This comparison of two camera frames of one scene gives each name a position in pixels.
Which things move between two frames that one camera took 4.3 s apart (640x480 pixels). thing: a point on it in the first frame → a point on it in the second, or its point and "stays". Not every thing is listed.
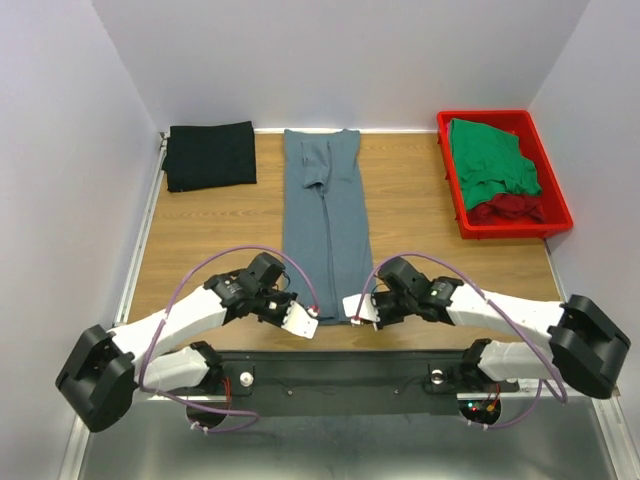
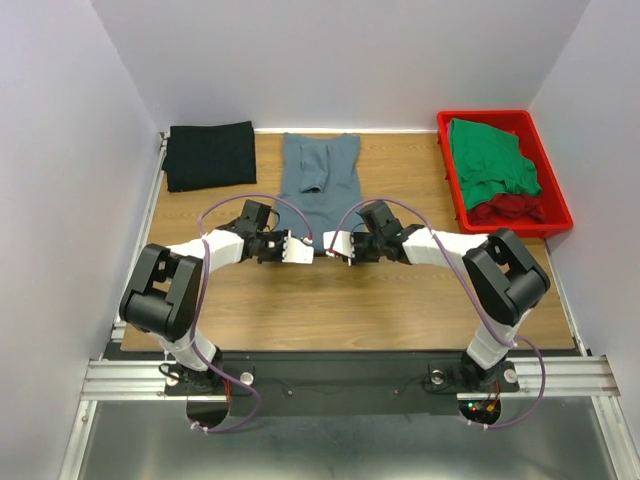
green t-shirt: x=489 y=162 stays
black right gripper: x=386 y=306 → x=360 y=247
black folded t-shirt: x=209 y=156 stays
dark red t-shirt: x=522 y=206 stays
